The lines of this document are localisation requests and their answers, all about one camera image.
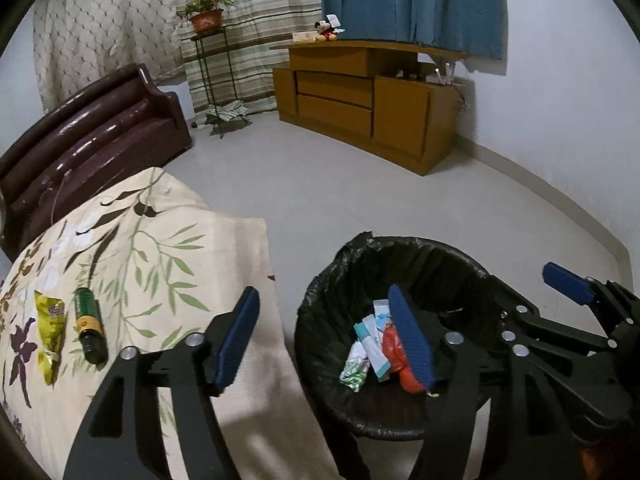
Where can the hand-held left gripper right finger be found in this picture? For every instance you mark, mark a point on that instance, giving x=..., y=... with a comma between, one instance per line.
x=410, y=340

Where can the checked cloth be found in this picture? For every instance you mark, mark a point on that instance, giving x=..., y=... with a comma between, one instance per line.
x=227, y=111

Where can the teal and white packet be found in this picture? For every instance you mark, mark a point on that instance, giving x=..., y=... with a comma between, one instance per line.
x=372, y=350

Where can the mouse plush toy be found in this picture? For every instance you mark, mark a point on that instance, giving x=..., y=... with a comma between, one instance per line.
x=326, y=31

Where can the person's right forearm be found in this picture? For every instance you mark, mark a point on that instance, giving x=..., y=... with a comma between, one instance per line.
x=590, y=465

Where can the tissue box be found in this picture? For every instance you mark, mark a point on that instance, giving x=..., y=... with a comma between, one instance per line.
x=305, y=37

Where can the green and white wrapper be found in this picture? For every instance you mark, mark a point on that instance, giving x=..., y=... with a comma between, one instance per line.
x=356, y=367

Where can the potted plant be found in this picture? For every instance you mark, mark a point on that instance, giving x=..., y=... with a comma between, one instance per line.
x=206, y=20

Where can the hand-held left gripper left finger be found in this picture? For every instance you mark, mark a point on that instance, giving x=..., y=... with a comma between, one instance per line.
x=235, y=340

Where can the trash bin with black bag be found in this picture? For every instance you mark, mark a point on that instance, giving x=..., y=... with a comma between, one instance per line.
x=340, y=300

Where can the beige patterned curtain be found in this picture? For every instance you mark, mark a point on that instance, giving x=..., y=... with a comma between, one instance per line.
x=100, y=25

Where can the white toothpaste tube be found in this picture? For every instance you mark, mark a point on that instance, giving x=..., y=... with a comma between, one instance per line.
x=382, y=312

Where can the yellow snack wrapper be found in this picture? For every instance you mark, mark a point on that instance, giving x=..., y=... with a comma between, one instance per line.
x=50, y=330

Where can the white router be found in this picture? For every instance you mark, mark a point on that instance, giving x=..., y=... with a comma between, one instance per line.
x=444, y=76

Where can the striped curtain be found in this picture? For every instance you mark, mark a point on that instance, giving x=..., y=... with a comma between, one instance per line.
x=260, y=20

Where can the white card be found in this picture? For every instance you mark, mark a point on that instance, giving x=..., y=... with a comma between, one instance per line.
x=333, y=21

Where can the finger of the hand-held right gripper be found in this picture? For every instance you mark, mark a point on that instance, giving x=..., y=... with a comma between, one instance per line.
x=540, y=325
x=567, y=282

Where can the floral bed blanket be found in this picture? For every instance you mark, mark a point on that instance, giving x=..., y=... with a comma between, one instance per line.
x=175, y=260

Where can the dark green bottle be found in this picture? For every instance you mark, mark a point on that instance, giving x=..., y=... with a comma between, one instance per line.
x=90, y=325

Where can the blue curtain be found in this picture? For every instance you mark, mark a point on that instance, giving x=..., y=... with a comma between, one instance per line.
x=410, y=0

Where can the black metal plant stand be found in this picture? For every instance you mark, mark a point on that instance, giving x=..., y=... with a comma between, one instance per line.
x=202, y=75

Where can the brown leather sofa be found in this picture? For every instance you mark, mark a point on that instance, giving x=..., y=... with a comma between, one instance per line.
x=100, y=125

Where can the orange plastic bag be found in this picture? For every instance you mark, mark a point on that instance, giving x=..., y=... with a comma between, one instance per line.
x=397, y=360

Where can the wooden cabinet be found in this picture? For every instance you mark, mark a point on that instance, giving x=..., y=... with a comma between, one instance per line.
x=400, y=115

